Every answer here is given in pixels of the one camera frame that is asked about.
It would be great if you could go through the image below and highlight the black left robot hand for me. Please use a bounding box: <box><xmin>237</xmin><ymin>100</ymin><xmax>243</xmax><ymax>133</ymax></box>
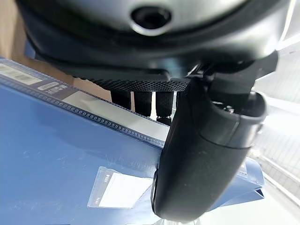
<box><xmin>16</xmin><ymin>0</ymin><xmax>289</xmax><ymax>222</ymax></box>

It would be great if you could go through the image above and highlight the blue plastic folder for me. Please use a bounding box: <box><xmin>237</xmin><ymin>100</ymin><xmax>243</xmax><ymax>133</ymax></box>
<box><xmin>0</xmin><ymin>56</ymin><xmax>266</xmax><ymax>225</ymax></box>

